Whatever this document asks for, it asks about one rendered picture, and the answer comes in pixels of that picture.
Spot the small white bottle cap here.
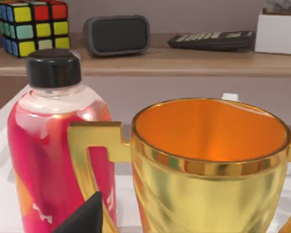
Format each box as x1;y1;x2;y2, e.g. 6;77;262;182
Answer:
221;93;241;101

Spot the gold trophy cup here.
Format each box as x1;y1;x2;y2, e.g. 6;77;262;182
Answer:
67;98;291;233

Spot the colourful puzzle cube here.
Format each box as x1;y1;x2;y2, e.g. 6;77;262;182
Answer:
0;0;71;59

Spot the black remote control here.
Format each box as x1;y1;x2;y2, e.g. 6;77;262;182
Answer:
167;31;256;53

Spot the grey and black speaker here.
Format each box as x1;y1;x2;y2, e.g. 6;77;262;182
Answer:
82;15;151;58

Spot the pink bottle with black cap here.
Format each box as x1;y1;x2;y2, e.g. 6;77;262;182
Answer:
6;49;117;233

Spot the wooden shelf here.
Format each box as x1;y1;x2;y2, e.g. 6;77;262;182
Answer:
0;31;291;117

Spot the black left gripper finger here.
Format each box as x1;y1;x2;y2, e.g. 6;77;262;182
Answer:
51;190;103;233

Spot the white plant pot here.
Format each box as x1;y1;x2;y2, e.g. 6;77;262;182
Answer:
254;7;291;56

